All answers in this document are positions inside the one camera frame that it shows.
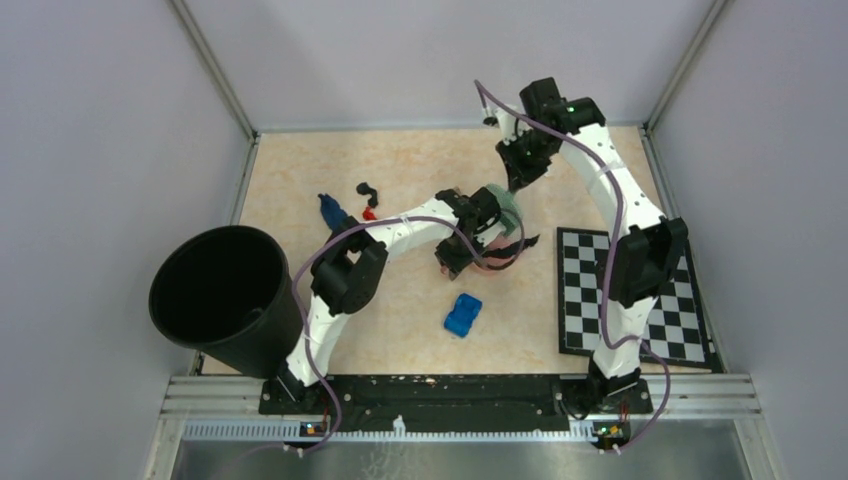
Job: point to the green plastic hand brush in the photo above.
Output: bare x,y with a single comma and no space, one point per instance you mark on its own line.
511,217

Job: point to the black round trash bin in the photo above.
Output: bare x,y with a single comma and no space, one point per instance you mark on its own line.
227,292

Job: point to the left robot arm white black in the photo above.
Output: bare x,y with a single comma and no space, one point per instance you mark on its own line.
347,270

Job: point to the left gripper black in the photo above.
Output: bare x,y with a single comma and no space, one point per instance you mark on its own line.
454,264

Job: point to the pink plastic dustpan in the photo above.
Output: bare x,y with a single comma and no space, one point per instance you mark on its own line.
455,255

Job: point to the blue toy car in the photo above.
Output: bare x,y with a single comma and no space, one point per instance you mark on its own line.
464,312

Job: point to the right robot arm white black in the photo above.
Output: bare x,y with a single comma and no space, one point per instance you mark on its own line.
645,245

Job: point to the red paper scrap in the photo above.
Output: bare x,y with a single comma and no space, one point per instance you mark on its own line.
368,214

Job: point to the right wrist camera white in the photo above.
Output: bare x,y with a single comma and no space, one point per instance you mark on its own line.
511,128

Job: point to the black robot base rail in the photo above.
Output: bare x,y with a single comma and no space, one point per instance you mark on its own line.
497,403

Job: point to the large dark blue paper scrap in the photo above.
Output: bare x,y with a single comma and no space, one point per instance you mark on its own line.
331,211

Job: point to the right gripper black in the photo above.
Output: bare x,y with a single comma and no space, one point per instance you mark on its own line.
520,175

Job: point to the small black paper scrap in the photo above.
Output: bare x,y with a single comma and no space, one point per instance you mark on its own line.
365,189

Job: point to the black paper scrap long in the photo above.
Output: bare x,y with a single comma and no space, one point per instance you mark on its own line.
503,249

